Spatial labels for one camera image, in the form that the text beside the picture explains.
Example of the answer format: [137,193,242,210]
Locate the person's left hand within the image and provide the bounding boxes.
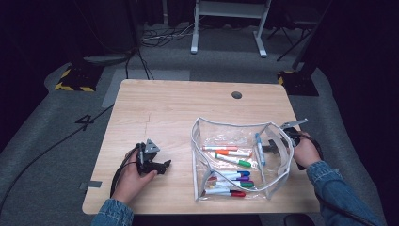
[112,149,158,205]

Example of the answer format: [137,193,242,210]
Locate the person's right hand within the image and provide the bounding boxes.
[293,132,322,170]

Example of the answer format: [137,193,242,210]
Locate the hand-held gripper black cable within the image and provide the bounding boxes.
[299,131,325,162]
[109,144,139,197]

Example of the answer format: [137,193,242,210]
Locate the black slanted stand post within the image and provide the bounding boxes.
[291,0,333,72]

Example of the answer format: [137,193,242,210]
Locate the tangled floor cable bundle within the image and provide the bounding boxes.
[140,18,197,49]

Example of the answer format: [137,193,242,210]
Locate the grey tape strip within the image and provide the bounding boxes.
[79,180,104,190]

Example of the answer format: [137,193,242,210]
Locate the right hand-held gripper black cable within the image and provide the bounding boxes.
[299,131,325,162]

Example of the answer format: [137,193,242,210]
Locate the pink capped marker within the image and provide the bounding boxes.
[202,145,239,152]

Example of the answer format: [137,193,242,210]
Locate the left hand-held gripper black cable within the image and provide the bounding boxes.
[109,144,139,197]

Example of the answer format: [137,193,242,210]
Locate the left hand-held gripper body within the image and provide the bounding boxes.
[135,138,162,175]

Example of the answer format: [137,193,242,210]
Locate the red capped marker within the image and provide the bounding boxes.
[202,189,247,199]

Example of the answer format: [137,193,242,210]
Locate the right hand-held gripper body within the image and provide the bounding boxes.
[279,118,309,148]

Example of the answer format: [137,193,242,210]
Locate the long black floor cable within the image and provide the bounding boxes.
[0,104,115,215]

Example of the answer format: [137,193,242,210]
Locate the dark blue capped marker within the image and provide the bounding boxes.
[215,170,251,177]

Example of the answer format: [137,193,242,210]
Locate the black folding stand legs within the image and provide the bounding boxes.
[266,24,318,63]

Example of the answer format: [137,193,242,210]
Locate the clear plastic zipper pouch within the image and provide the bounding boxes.
[190,117,295,202]

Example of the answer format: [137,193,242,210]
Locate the light blue capped marker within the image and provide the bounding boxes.
[254,132,266,167]

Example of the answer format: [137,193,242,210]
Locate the orange capped marker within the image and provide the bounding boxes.
[215,150,253,158]

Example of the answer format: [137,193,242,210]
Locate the purple capped marker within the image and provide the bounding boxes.
[215,175,250,182]

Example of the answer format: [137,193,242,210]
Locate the white metal stand frame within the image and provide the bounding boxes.
[190,0,273,58]

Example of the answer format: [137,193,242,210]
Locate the black yellow striped stand base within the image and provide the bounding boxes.
[277,70,320,97]
[54,64,104,93]

